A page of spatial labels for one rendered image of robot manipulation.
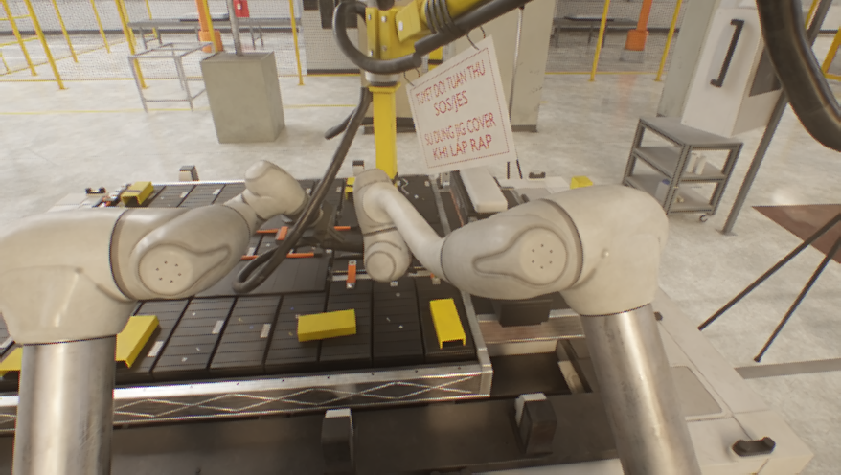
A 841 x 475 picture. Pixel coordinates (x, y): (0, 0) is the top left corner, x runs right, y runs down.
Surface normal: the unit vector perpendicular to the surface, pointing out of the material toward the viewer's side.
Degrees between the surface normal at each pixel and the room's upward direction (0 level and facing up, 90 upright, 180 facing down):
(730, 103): 90
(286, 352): 0
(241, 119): 90
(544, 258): 56
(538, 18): 90
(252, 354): 0
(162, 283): 69
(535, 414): 0
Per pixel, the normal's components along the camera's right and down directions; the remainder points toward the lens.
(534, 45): 0.10, 0.50
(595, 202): 0.11, -0.67
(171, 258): 0.27, 0.26
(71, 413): 0.71, -0.18
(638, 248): 0.37, -0.10
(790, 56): -0.51, 0.44
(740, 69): -0.86, 0.25
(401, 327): 0.01, -0.87
